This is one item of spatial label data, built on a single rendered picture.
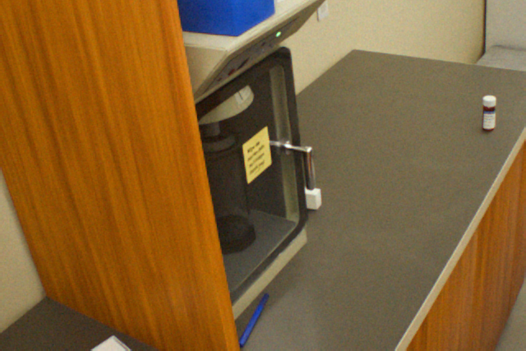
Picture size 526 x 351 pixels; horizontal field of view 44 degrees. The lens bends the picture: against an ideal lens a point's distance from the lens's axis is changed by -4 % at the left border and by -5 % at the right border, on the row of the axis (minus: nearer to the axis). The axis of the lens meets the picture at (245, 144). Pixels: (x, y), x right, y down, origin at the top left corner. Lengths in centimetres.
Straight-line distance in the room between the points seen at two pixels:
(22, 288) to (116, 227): 41
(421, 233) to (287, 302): 34
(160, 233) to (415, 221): 65
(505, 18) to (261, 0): 321
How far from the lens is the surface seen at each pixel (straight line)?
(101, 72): 94
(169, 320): 117
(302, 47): 216
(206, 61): 91
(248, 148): 115
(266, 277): 134
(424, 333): 147
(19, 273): 144
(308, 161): 125
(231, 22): 92
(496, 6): 408
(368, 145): 179
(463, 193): 159
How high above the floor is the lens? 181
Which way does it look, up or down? 28 degrees down
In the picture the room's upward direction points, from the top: 8 degrees counter-clockwise
